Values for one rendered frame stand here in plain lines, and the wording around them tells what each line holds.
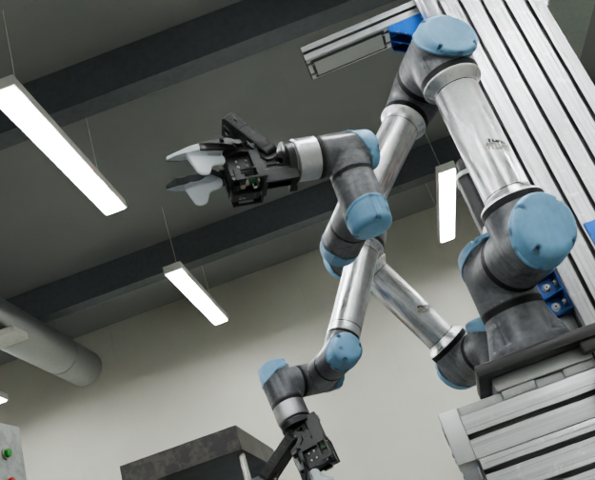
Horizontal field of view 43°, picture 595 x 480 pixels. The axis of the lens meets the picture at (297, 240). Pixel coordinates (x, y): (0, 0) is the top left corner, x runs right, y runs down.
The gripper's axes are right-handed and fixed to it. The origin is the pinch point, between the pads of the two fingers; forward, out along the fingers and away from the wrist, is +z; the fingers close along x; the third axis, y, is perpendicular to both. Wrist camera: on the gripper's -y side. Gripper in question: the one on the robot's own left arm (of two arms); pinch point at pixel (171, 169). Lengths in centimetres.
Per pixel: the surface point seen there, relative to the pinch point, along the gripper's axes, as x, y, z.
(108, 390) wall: 712, -308, -9
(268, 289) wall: 628, -347, -203
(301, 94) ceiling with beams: 312, -330, -186
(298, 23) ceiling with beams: 203, -282, -150
